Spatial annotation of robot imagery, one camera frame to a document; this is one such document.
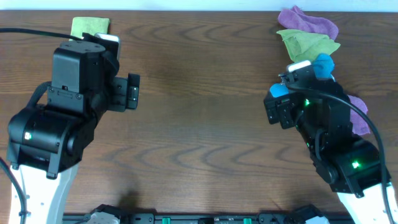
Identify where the blue cloth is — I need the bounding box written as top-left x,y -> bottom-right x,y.
269,54 -> 335,98

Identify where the light green cloth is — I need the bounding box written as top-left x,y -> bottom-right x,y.
70,17 -> 111,38

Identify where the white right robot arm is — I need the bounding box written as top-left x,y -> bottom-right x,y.
264,65 -> 397,223

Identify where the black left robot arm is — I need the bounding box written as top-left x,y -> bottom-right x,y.
1,33 -> 140,223

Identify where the olive green cloth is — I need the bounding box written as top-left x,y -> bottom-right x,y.
277,29 -> 341,62

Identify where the large purple cloth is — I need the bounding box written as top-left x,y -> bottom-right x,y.
348,95 -> 371,136

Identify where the purple cloth at top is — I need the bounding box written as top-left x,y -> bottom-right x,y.
277,6 -> 339,40

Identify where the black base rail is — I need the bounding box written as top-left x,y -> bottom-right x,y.
61,213 -> 354,224

